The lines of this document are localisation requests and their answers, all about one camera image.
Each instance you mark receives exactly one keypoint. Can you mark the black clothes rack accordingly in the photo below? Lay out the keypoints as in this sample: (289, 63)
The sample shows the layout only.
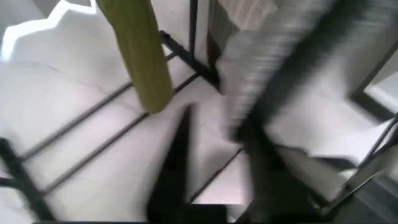
(192, 63)

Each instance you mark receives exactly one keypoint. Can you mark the pale grey garment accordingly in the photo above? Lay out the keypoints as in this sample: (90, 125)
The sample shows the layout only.
(264, 62)

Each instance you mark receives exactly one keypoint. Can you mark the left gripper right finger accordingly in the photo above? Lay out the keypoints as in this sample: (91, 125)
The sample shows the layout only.
(273, 186)

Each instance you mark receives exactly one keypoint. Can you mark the green t-shirt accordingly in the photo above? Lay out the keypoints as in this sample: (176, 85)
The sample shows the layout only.
(143, 56)

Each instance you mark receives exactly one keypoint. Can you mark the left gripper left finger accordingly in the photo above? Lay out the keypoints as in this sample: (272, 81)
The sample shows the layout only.
(174, 174)

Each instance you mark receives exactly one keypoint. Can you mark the white laundry basket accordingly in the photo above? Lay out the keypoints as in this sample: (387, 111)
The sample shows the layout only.
(248, 12)

